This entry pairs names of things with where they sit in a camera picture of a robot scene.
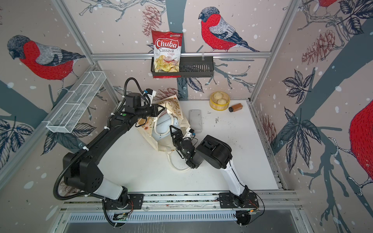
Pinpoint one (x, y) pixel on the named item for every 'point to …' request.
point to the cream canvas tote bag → (172, 106)
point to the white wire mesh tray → (68, 114)
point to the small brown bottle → (236, 107)
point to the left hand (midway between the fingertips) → (167, 104)
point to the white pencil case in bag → (163, 125)
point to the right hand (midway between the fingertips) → (168, 130)
